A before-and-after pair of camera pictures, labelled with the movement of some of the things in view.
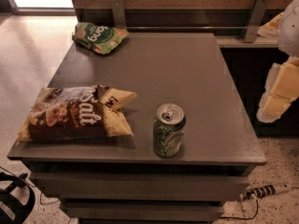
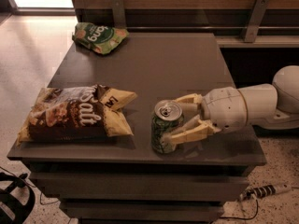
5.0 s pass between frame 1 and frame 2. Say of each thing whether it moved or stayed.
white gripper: moved
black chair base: stayed
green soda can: stayed
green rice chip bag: stayed
